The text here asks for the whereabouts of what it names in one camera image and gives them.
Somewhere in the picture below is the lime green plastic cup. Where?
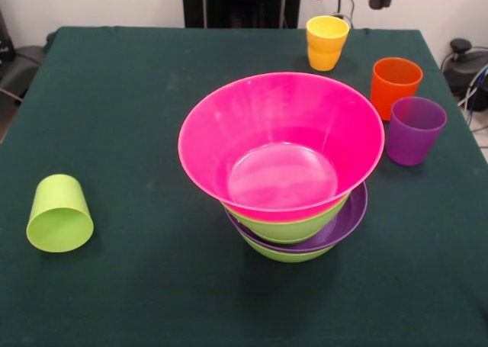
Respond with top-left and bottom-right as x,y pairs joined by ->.
25,174 -> 95,254

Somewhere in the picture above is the large green plastic bowl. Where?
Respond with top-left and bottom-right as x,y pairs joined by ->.
223,194 -> 350,245

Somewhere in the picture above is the tangle of cables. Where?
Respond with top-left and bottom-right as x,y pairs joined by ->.
456,63 -> 488,134

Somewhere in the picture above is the purple plastic cup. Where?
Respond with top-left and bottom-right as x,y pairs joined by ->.
386,96 -> 448,167

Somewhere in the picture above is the small green plastic bowl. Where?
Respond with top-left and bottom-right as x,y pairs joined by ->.
262,235 -> 325,246

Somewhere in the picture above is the orange plastic cup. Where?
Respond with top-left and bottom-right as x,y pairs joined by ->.
370,57 -> 424,122

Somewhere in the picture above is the yellow plastic cup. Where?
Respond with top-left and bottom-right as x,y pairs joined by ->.
307,46 -> 342,72
305,14 -> 351,54

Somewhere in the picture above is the dark green tablecloth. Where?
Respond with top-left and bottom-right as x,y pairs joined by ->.
0,26 -> 488,347

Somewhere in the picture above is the purple plastic bowl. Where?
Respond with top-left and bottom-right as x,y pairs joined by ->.
224,181 -> 369,253

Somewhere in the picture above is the large pink plastic bowl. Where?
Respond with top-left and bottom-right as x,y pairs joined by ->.
177,71 -> 386,214

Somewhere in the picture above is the medium green plastic bowl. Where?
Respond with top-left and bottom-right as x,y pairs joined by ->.
239,232 -> 337,264

